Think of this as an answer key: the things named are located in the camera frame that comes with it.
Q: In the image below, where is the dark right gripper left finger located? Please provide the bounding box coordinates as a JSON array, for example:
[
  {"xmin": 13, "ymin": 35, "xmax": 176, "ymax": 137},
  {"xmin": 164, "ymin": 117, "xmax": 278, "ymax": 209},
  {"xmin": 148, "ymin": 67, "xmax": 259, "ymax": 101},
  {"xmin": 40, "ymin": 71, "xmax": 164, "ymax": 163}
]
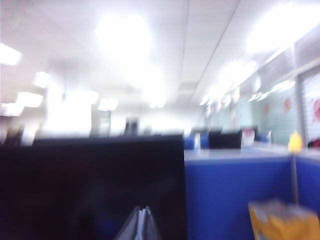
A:
[{"xmin": 116, "ymin": 205, "xmax": 145, "ymax": 240}]

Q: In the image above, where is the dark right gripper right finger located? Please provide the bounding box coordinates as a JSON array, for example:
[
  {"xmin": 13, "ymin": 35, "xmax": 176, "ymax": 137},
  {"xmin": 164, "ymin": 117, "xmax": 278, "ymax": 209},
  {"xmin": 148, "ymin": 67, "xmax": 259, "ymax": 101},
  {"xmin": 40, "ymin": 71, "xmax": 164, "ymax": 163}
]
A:
[{"xmin": 143, "ymin": 205, "xmax": 162, "ymax": 240}]

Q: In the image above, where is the black computer monitor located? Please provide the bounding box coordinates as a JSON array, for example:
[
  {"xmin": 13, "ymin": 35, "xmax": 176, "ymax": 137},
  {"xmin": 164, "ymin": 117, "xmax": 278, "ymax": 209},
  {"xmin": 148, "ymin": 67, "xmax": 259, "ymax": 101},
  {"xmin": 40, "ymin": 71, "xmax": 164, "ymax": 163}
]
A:
[
  {"xmin": 0, "ymin": 134, "xmax": 187, "ymax": 240},
  {"xmin": 208, "ymin": 129, "xmax": 244, "ymax": 150}
]

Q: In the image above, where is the blue office partition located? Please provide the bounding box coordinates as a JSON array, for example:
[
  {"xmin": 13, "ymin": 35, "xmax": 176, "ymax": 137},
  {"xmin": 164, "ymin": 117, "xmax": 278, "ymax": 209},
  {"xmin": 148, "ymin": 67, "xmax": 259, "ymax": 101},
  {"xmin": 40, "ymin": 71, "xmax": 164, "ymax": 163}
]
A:
[{"xmin": 184, "ymin": 146, "xmax": 320, "ymax": 240}]

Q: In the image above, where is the yellow snack bag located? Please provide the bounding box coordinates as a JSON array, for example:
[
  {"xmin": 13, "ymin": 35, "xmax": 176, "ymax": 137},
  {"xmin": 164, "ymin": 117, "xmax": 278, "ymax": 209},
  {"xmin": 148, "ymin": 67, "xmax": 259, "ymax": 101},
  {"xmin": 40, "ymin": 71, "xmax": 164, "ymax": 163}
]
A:
[{"xmin": 247, "ymin": 198, "xmax": 320, "ymax": 240}]

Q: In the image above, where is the small yellow figure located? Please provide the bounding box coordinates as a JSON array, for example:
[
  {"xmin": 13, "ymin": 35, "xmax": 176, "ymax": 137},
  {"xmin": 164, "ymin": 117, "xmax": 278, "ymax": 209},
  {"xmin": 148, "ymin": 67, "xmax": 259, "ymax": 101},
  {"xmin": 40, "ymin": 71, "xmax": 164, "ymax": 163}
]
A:
[{"xmin": 287, "ymin": 129, "xmax": 304, "ymax": 153}]

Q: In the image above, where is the ceiling light panel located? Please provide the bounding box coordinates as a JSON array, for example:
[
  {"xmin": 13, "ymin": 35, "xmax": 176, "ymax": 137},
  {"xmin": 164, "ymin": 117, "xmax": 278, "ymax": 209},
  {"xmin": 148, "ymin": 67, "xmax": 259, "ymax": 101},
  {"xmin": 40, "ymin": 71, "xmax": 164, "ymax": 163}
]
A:
[
  {"xmin": 0, "ymin": 42, "xmax": 24, "ymax": 67},
  {"xmin": 32, "ymin": 71, "xmax": 51, "ymax": 89}
]

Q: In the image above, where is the red window sticker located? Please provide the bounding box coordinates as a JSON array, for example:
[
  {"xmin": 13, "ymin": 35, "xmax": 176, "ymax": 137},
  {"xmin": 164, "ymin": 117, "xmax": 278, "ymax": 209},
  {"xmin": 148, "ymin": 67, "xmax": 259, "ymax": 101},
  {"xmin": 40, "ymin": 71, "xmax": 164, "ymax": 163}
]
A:
[{"xmin": 309, "ymin": 96, "xmax": 320, "ymax": 125}]

